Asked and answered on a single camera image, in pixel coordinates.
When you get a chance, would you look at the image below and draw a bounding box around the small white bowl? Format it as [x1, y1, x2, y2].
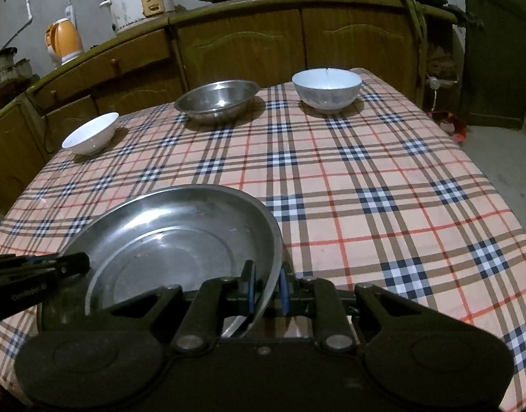
[61, 112, 120, 157]

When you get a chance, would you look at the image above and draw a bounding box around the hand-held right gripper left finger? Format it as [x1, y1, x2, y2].
[101, 261, 257, 353]

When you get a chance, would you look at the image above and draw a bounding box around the green cloth strip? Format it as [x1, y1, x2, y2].
[387, 0, 429, 49]

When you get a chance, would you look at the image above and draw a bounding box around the orange electric kettle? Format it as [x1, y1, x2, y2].
[44, 18, 84, 66]

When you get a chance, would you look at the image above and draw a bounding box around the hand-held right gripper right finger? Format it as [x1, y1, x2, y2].
[279, 263, 419, 353]

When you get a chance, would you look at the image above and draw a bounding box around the dark green door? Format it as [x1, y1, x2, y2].
[460, 0, 526, 130]

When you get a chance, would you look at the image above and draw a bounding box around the white rice cooker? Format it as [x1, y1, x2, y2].
[99, 0, 177, 35]

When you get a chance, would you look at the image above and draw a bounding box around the steel bowl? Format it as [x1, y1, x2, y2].
[174, 80, 260, 126]

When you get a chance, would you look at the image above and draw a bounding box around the large steel plate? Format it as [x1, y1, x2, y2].
[36, 184, 286, 340]

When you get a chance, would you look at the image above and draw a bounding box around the steel steamer pot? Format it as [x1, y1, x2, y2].
[0, 47, 34, 96]

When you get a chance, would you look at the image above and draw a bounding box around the dark tray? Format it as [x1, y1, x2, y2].
[348, 0, 485, 31]

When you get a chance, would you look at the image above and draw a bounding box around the brown wooden cabinet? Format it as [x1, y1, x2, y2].
[0, 0, 468, 224]

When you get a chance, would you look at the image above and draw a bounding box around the plaid tablecloth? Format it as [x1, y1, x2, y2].
[0, 68, 526, 400]

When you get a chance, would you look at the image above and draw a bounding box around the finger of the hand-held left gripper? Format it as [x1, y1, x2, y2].
[27, 252, 91, 278]

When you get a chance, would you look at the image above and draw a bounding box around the large white bowl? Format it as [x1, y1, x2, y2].
[291, 68, 363, 115]

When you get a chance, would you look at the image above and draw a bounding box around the red floor object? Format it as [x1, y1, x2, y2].
[432, 112, 470, 145]

